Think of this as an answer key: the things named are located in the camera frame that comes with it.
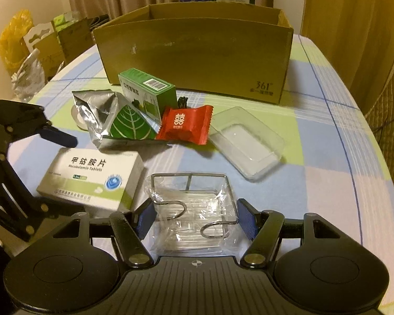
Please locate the red candy packet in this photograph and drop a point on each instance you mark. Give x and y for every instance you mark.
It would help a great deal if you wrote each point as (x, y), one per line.
(184, 124)

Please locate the cardboard carton with hang hole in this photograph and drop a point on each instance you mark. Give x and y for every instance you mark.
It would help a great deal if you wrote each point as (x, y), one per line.
(44, 49)

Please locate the brown storage carton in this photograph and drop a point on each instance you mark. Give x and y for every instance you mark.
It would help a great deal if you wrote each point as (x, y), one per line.
(75, 41)

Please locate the small green box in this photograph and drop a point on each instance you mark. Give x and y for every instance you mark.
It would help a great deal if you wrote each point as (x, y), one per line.
(141, 80)

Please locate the white plastic bag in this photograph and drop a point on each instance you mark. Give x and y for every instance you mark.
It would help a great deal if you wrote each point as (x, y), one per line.
(28, 78)

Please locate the checked cloth desktop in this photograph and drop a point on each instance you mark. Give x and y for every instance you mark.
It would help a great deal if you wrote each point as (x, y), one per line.
(315, 121)

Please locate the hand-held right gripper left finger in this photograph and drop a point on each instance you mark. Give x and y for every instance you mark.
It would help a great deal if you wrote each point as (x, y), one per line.
(144, 219)

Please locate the green snack packet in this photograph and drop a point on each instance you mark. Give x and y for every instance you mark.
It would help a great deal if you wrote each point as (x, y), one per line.
(65, 19)

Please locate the golden curtain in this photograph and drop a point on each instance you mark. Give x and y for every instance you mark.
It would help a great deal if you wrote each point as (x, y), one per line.
(348, 13)

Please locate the large brown cardboard box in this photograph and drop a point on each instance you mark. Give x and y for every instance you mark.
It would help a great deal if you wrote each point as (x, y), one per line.
(190, 55)

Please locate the clear plastic tray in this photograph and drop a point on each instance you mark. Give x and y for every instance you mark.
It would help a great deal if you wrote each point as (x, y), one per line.
(246, 144)

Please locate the white medicine box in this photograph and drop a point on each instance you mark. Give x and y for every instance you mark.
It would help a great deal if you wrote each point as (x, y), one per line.
(92, 174)

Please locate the yellow plastic bag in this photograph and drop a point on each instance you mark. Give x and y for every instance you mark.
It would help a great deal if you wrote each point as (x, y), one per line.
(13, 39)

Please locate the quilted chair cover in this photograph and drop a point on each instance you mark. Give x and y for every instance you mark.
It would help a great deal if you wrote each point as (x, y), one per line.
(390, 111)

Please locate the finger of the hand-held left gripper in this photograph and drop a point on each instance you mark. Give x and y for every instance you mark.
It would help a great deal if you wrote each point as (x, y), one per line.
(36, 208)
(59, 136)

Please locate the silver foil bag green leaf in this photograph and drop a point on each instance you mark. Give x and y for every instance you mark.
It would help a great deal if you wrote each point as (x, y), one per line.
(95, 111)

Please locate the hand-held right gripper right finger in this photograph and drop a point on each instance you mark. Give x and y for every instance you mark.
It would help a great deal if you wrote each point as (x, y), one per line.
(246, 220)

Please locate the clear tape roll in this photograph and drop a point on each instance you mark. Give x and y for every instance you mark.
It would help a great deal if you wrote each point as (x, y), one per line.
(76, 116)

